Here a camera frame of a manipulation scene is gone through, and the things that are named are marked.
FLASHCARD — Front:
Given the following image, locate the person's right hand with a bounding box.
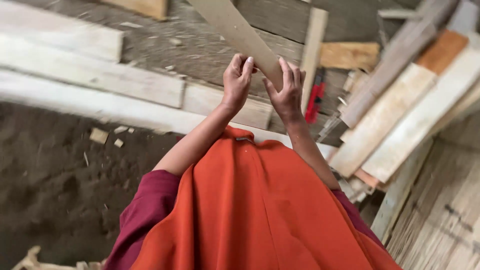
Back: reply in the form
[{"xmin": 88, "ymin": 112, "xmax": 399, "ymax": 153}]
[{"xmin": 262, "ymin": 57, "xmax": 307, "ymax": 123}]

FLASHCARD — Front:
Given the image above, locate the person's left hand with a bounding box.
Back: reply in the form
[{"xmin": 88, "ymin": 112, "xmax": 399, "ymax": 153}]
[{"xmin": 221, "ymin": 53, "xmax": 259, "ymax": 113}]

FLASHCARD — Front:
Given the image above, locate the thin wooden strip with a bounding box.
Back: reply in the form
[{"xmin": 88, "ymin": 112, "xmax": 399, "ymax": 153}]
[{"xmin": 186, "ymin": 0, "xmax": 284, "ymax": 92}]

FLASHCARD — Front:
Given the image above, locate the red hand tool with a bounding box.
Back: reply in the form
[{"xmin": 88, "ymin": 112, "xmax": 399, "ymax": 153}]
[{"xmin": 304, "ymin": 69, "xmax": 326, "ymax": 125}]

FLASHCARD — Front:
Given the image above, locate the pale plank with square end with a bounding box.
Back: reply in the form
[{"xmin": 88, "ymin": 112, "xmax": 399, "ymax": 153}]
[{"xmin": 181, "ymin": 82, "xmax": 274, "ymax": 131}]

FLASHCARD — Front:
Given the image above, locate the bundle of thin wood strips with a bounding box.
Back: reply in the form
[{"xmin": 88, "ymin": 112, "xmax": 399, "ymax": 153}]
[{"xmin": 316, "ymin": 112, "xmax": 343, "ymax": 143}]

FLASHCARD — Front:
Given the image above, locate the narrow pale wooden slat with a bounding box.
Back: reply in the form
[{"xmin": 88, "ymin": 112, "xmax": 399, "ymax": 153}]
[{"xmin": 299, "ymin": 7, "xmax": 329, "ymax": 115}]

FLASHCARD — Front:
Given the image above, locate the yellowish wooden block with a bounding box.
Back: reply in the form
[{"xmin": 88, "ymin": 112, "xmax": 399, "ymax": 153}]
[{"xmin": 319, "ymin": 41, "xmax": 381, "ymax": 73}]

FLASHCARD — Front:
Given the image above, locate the pale grained wooden board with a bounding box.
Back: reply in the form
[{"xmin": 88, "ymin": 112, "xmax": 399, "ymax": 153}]
[{"xmin": 329, "ymin": 62, "xmax": 438, "ymax": 178}]

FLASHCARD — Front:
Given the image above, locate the long grey wooden board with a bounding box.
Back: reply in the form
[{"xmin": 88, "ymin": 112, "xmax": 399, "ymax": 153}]
[{"xmin": 339, "ymin": 0, "xmax": 460, "ymax": 129}]

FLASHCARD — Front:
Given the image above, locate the orange cloth apron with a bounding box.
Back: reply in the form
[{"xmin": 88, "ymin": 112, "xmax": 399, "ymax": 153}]
[{"xmin": 129, "ymin": 125, "xmax": 404, "ymax": 270}]

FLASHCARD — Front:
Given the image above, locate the yellow-brown wooden board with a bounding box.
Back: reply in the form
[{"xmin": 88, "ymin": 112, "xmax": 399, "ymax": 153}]
[{"xmin": 99, "ymin": 0, "xmax": 169, "ymax": 22}]

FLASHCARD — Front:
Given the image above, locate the long whitish wooden beam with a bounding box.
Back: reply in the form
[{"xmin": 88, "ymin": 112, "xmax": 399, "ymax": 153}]
[{"xmin": 0, "ymin": 69, "xmax": 338, "ymax": 160}]

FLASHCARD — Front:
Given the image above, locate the long pale smooth board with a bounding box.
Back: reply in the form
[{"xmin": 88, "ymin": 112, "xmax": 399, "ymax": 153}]
[{"xmin": 361, "ymin": 46, "xmax": 480, "ymax": 184}]

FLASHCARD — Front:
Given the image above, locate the thin grey wooden slat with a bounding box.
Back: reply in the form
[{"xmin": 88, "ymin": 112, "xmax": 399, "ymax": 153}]
[{"xmin": 377, "ymin": 9, "xmax": 421, "ymax": 20}]

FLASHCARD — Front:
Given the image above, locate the wide pale wooden plank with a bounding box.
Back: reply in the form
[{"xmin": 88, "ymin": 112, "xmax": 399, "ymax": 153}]
[{"xmin": 0, "ymin": 34, "xmax": 187, "ymax": 110}]

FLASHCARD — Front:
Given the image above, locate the upright pale wooden plank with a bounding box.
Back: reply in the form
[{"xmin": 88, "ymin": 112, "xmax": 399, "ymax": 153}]
[{"xmin": 370, "ymin": 138, "xmax": 434, "ymax": 241}]

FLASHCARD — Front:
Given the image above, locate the square wood offcut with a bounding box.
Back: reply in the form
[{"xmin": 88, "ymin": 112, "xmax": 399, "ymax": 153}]
[{"xmin": 89, "ymin": 127, "xmax": 110, "ymax": 145}]

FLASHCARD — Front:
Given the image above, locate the maroon sleeved shirt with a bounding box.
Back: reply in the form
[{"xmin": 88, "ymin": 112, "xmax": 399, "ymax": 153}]
[{"xmin": 103, "ymin": 169, "xmax": 387, "ymax": 270}]

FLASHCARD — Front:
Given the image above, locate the orange-brown wooden board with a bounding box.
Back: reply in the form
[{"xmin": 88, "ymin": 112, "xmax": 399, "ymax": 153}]
[{"xmin": 416, "ymin": 29, "xmax": 470, "ymax": 76}]

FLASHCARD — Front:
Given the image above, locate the short pale wooden plank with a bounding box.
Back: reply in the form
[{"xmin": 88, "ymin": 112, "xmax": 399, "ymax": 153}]
[{"xmin": 0, "ymin": 1, "xmax": 125, "ymax": 63}]

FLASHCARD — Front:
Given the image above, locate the split bamboo mat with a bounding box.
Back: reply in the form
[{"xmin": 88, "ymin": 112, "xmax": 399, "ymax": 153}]
[{"xmin": 385, "ymin": 112, "xmax": 480, "ymax": 270}]

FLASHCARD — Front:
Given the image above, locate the heap of wood scraps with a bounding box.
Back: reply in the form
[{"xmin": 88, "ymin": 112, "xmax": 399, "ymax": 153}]
[{"xmin": 11, "ymin": 245, "xmax": 108, "ymax": 270}]

